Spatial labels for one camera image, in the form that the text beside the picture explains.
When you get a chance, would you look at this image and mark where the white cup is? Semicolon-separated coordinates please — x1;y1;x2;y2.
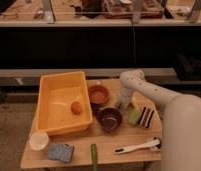
29;132;50;151

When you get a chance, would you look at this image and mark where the white dish brush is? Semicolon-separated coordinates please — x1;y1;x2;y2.
114;137;161;155

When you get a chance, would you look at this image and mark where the striped black sponge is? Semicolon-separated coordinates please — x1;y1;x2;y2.
139;107;154;128

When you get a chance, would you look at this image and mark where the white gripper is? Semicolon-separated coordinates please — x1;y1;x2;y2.
117;86;134;104

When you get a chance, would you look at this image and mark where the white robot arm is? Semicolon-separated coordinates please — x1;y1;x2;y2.
117;69;201;171

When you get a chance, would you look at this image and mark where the yellow plastic tub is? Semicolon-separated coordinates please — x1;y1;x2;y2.
35;71;93;136

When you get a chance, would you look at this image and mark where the orange ball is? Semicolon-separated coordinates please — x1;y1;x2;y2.
71;101;83;114

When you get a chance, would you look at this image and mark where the orange ceramic bowl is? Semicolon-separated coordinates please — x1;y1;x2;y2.
88;85;109;105

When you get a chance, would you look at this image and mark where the green cucumber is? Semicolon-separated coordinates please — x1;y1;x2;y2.
91;144;98;171

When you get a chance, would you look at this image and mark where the blue grey sponge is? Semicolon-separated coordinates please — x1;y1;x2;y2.
47;144;74;163

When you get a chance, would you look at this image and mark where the dark purple bowl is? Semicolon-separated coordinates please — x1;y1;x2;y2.
98;108;122;132

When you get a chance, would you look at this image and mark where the green yellow sponge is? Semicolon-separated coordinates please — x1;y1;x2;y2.
127;96;141;125

